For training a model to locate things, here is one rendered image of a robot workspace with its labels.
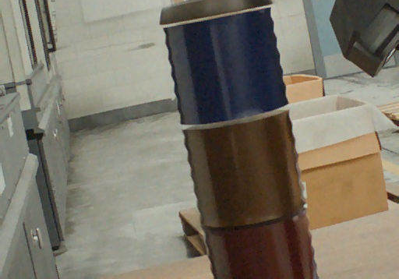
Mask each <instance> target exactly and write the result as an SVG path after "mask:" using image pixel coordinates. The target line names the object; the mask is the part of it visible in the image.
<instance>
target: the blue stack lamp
mask: <svg viewBox="0 0 399 279"><path fill-rule="evenodd" d="M162 30H163V31H164V34H165V39H164V43H165V45H166V47H167V50H168V62H169V64H170V66H171V78H172V79H173V81H174V83H175V84H174V86H173V92H174V94H175V96H176V108H177V110H178V113H179V124H182V125H206V124H207V123H214V122H223V121H228V120H234V119H238V118H245V117H249V116H253V115H260V114H263V113H266V112H269V111H274V110H277V109H280V108H283V107H285V106H287V105H288V104H289V101H288V98H287V96H286V88H287V87H286V85H285V83H284V80H283V75H284V70H283V68H282V66H281V53H279V51H278V50H277V36H276V34H275V33H274V20H273V18H272V16H271V6H269V7H263V8H258V9H248V10H244V11H239V12H231V13H226V14H222V15H216V16H212V17H209V18H205V19H197V20H193V21H189V22H184V23H177V24H174V25H170V26H164V27H162Z"/></svg>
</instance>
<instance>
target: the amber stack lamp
mask: <svg viewBox="0 0 399 279"><path fill-rule="evenodd" d="M292 127H293V122H292V120H291V117H290V107H288V106H285V107H283V108H280V109H277V110H274V111H269V112H266V113H263V114H260V115H253V116H249V117H245V118H238V119H234V120H228V121H223V122H214V123H207V124H206V125H184V126H182V127H180V129H181V130H182V132H183V134H184V145H185V148H186V150H187V161H188V163H189V166H190V177H191V179H192V182H193V190H192V191H193V193H194V195H195V196H196V198H197V202H196V207H197V209H198V211H199V222H200V223H201V224H204V225H207V226H214V227H225V226H236V225H243V224H252V223H257V222H261V221H268V220H271V219H274V218H277V217H281V216H284V215H286V214H291V213H293V212H295V211H296V210H299V209H301V208H302V207H304V206H305V205H306V199H305V197H304V195H303V192H304V185H303V184H302V181H301V169H300V167H299V165H298V153H297V151H296V149H295V136H294V134H293V132H292Z"/></svg>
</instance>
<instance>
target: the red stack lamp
mask: <svg viewBox="0 0 399 279"><path fill-rule="evenodd" d="M200 227H201V228H202V230H203V242H204V244H205V245H206V246H207V256H208V258H209V260H210V271H211V273H212V274H213V279H320V278H319V277H318V275H317V274H318V273H317V262H316V260H315V258H314V255H315V249H314V248H313V245H312V232H311V231H310V229H309V227H310V219H309V217H308V215H307V204H306V205H305V206H304V207H302V208H301V209H299V210H296V211H295V212H293V213H291V214H286V215H284V216H281V217H277V218H274V219H271V220H268V221H261V222H257V223H252V224H243V225H236V226H225V227H214V226H207V225H204V224H200Z"/></svg>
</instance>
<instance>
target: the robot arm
mask: <svg viewBox="0 0 399 279"><path fill-rule="evenodd" d="M329 20H330V23H331V26H332V28H333V31H334V34H335V37H336V38H337V42H338V44H339V45H340V48H341V52H342V54H343V56H344V58H345V59H347V60H348V61H350V62H352V63H354V64H355V65H356V66H358V67H359V68H360V69H362V70H363V71H364V72H366V73H368V74H369V75H370V76H371V77H372V78H375V77H377V75H378V73H379V72H380V71H381V69H382V68H383V67H384V66H385V65H386V64H387V63H388V62H389V60H390V59H391V58H392V55H393V54H394V52H395V51H396V50H398V51H399V0H335V2H334V7H333V10H332V12H331V14H330V18H329Z"/></svg>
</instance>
